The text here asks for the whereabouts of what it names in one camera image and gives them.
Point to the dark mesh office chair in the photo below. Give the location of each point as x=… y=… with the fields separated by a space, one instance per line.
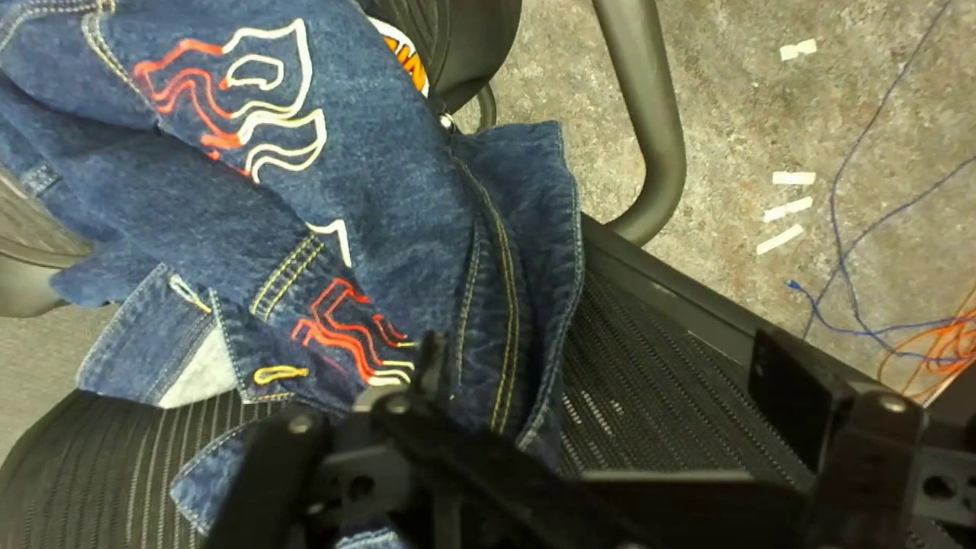
x=660 y=356

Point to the blue denim jacket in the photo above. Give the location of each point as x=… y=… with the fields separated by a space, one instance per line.
x=335 y=192

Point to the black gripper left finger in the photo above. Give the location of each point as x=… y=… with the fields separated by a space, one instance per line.
x=306 y=478

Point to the white floor tape piece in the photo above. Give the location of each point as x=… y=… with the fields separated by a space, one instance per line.
x=787 y=207
x=781 y=239
x=794 y=179
x=799 y=51

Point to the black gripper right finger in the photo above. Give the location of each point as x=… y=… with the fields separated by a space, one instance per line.
x=874 y=457

